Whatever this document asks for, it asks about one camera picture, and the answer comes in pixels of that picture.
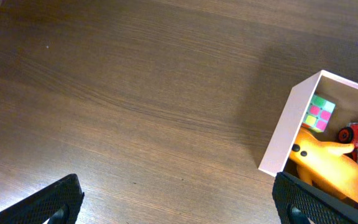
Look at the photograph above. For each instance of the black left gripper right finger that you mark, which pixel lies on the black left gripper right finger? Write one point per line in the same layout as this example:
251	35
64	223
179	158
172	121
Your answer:
298	202

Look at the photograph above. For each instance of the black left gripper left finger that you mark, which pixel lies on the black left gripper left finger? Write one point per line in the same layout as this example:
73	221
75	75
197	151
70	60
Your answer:
60	202

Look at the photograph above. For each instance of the yellow plastic toy animal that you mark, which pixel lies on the yellow plastic toy animal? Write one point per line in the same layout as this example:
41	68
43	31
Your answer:
325	164

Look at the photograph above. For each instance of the colourful puzzle cube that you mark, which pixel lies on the colourful puzzle cube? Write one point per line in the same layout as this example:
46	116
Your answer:
318	114

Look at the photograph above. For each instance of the beige cardboard box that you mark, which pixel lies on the beige cardboard box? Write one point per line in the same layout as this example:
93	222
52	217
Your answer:
339	90

